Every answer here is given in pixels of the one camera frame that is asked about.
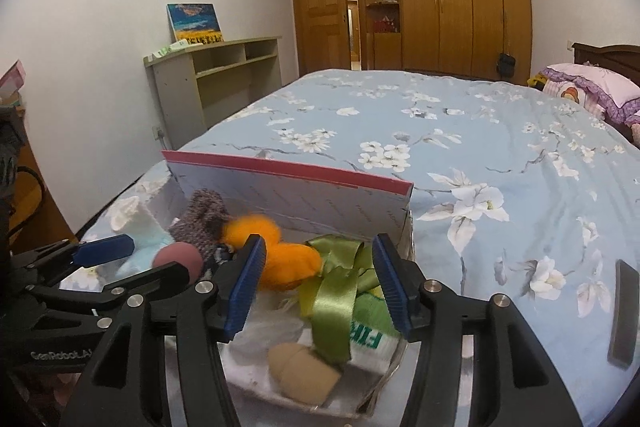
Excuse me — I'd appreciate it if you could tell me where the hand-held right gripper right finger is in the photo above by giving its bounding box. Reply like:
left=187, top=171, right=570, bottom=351
left=371, top=233, right=583, bottom=427

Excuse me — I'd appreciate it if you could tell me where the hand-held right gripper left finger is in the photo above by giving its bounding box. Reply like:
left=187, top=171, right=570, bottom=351
left=59, top=234, right=267, bottom=427

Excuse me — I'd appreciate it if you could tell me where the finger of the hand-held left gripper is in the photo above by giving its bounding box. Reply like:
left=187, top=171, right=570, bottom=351
left=10, top=234, right=136, bottom=288
left=25, top=261, right=192, bottom=325

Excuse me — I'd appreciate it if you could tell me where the pink makeup sponge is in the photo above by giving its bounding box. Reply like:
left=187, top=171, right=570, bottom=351
left=151, top=243, right=204, bottom=285

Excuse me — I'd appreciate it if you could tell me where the light blue sock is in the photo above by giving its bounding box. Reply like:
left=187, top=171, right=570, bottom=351
left=112, top=227, right=173, bottom=280

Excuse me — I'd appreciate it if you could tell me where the orange mesh bath pouf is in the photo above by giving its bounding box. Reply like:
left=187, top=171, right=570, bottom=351
left=220, top=216, right=323, bottom=292

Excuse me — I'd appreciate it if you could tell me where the white translucent plastic bag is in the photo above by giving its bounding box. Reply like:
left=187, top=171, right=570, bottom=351
left=235, top=297, right=306, bottom=358

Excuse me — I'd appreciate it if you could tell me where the green white ribbed sock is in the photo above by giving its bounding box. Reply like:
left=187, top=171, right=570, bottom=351
left=345, top=287, right=406, bottom=373

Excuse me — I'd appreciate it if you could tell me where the green satin ribbon bow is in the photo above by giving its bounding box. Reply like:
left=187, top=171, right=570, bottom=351
left=299, top=234, right=383, bottom=365

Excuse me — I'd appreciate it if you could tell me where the mottled knitted sock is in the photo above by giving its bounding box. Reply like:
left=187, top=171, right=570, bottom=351
left=169, top=189, right=232, bottom=258

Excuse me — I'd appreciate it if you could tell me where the beige makeup sponge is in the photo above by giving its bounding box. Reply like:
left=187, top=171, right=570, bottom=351
left=267, top=342, right=343, bottom=405

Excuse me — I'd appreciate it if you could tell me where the pink cardboard box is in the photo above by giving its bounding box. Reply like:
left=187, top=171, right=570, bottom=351
left=107, top=149, right=416, bottom=418

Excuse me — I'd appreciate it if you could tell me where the brown wooden cabinet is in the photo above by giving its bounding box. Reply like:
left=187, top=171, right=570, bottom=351
left=0, top=137, right=76, bottom=253

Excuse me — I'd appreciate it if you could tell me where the beige open shelf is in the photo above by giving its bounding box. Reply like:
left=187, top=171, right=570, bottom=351
left=143, top=36, right=283, bottom=152

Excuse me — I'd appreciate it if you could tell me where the small pink box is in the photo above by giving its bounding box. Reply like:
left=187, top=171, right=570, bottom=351
left=0, top=59, right=27, bottom=102

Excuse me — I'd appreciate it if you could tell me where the green white packet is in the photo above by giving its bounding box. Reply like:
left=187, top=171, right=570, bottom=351
left=150, top=41, right=188, bottom=58

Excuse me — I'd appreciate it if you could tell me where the black smartphone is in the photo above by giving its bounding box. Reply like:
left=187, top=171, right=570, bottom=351
left=606, top=258, right=640, bottom=370

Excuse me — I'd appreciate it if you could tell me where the blue seascape painting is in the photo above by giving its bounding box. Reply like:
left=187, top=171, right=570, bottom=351
left=166, top=2, right=224, bottom=44

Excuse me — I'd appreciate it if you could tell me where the black hanging bag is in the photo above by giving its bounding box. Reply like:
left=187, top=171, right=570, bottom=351
left=495, top=53, right=517, bottom=82

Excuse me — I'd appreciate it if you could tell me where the wooden door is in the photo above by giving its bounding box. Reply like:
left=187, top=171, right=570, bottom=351
left=290, top=0, right=351, bottom=78

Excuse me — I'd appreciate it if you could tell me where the purple ruffled pillow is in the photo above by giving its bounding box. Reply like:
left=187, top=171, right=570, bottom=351
left=541, top=63, right=640, bottom=125

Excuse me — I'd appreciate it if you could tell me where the dark wooden headboard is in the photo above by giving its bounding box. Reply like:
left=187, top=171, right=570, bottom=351
left=571, top=42, right=640, bottom=85

